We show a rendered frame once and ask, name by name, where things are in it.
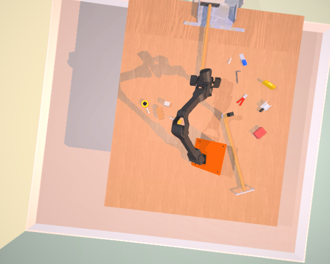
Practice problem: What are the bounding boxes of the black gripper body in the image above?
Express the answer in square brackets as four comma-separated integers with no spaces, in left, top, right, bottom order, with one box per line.
[190,75,221,88]

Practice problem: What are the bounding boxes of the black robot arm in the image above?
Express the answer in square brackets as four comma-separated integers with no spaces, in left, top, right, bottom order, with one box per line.
[171,68,213,165]

